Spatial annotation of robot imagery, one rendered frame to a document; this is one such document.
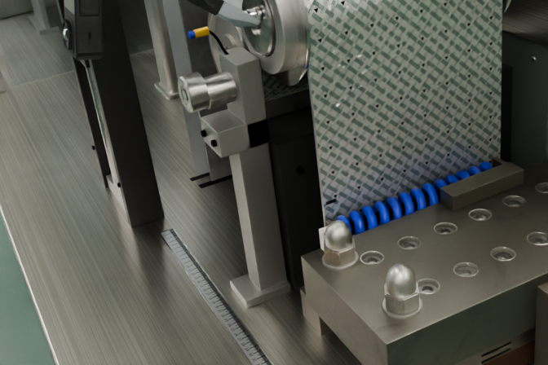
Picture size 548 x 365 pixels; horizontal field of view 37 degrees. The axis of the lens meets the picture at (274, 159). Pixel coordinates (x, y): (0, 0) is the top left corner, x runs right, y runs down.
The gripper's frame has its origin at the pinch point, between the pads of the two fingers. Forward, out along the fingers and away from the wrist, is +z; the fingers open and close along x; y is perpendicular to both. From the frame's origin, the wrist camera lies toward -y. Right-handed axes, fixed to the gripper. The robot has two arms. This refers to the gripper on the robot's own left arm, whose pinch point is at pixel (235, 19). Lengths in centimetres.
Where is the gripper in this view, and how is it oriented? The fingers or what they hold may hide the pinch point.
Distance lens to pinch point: 79.5
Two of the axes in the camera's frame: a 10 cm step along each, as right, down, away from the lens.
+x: -4.3, -3.8, 8.2
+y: 4.8, -8.6, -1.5
